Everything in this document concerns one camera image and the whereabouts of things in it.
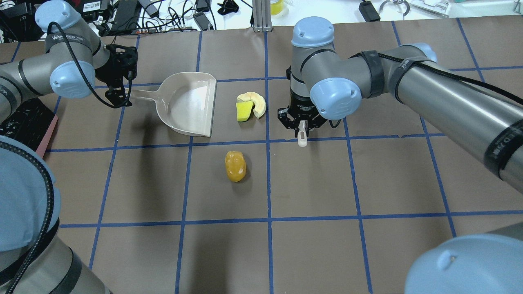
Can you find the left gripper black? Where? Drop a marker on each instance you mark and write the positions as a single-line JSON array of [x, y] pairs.
[[109, 70]]

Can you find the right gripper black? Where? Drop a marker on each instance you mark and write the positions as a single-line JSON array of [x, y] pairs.
[[301, 107]]

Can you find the beige hand brush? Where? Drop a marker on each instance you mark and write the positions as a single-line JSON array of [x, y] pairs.
[[302, 136]]

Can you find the yellow green sponge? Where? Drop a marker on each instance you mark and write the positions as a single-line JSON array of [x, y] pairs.
[[244, 111]]

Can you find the beige dustpan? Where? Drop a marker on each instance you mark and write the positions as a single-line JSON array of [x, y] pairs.
[[184, 102]]

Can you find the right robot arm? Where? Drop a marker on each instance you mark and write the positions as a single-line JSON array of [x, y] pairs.
[[482, 119]]

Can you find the orange yellow toy fruit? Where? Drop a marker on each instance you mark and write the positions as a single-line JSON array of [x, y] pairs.
[[236, 167]]

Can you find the yellow tape roll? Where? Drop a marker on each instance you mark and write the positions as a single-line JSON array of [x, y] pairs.
[[276, 7]]

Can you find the black power adapter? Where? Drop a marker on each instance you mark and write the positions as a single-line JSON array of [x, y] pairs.
[[368, 12]]

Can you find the aluminium frame post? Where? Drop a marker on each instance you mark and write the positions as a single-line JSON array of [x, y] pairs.
[[261, 16]]

